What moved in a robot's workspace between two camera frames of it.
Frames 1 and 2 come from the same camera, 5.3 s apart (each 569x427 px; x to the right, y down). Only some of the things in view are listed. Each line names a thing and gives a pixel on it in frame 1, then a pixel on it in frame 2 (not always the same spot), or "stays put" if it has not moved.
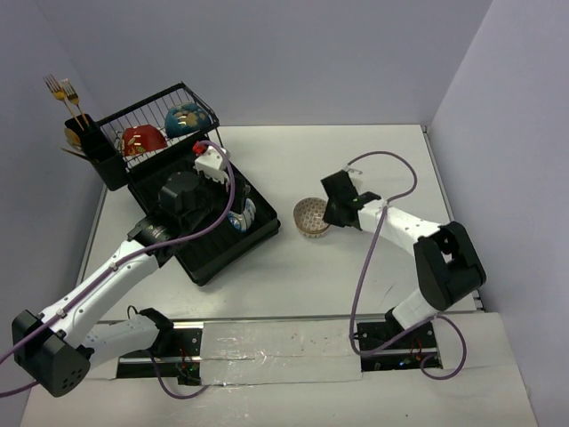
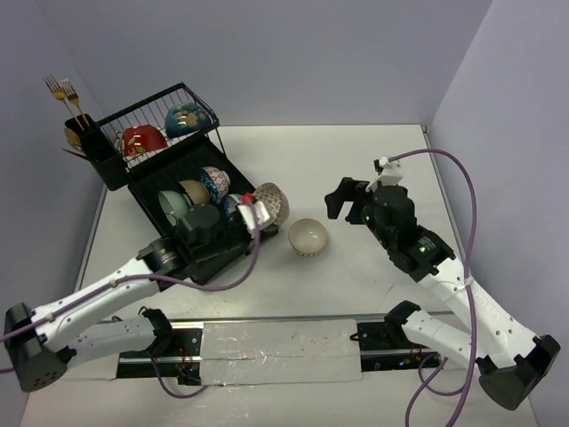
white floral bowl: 142,139 stays put
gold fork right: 72,95 stays put
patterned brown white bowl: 308,216 → 275,202
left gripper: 232,201 → 243,225
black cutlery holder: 97,148 stays put
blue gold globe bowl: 184,118 stays put
